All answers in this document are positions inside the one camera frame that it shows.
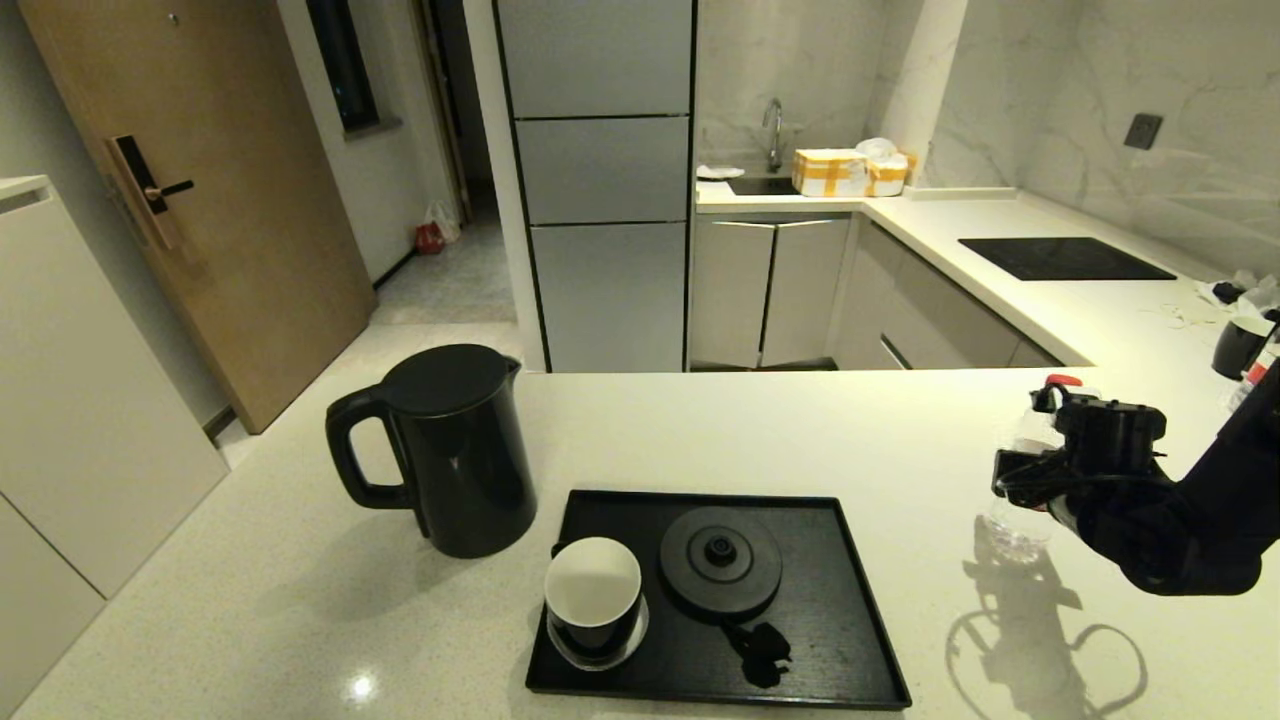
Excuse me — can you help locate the black induction cooktop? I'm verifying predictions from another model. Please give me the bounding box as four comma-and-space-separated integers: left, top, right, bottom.
958, 237, 1177, 282

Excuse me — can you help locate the beige drawer cabinet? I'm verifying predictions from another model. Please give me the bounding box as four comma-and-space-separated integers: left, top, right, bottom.
830, 220, 1063, 371

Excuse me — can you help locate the round black kettle base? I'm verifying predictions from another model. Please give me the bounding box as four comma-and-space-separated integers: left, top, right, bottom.
659, 506, 784, 625

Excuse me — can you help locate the black rectangular serving tray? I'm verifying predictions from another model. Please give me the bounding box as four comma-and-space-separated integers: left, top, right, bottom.
525, 489, 912, 710

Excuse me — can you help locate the small cardboard box yellow tape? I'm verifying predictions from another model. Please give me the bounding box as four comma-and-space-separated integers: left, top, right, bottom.
864, 153, 915, 197

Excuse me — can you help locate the water bottle red label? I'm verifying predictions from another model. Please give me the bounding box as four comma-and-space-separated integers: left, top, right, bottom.
1230, 340, 1280, 413
983, 374, 1086, 566

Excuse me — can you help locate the white storage cabinet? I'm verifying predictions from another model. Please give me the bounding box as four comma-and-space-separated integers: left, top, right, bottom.
0, 176, 231, 691

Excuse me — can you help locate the tall grey refrigerator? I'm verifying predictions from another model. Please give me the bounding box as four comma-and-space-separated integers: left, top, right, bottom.
492, 0, 697, 374

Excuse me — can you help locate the dark window pane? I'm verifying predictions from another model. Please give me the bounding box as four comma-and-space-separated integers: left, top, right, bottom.
305, 0, 383, 136

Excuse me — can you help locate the chrome sink faucet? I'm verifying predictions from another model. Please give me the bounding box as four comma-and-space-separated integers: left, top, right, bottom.
760, 98, 785, 174

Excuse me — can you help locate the black gold door lock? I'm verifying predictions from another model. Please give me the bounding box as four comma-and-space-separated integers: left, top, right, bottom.
105, 135, 196, 251

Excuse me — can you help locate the beige lower cabinet door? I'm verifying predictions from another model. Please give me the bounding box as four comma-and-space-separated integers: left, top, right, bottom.
690, 219, 775, 367
761, 219, 851, 367

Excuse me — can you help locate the black mug white interior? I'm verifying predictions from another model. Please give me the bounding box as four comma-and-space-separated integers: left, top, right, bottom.
1211, 316, 1273, 381
545, 537, 644, 656

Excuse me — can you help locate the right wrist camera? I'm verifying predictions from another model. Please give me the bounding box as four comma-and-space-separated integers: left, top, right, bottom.
1030, 383, 1169, 471

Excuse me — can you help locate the crumpled white plastic wrapper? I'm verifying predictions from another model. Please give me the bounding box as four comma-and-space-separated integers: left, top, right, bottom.
1194, 270, 1280, 321

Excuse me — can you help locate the brown wooden door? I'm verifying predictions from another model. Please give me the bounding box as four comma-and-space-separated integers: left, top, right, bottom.
18, 0, 378, 436

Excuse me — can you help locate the black electric kettle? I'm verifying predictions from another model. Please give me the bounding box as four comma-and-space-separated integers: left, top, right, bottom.
325, 343, 539, 560

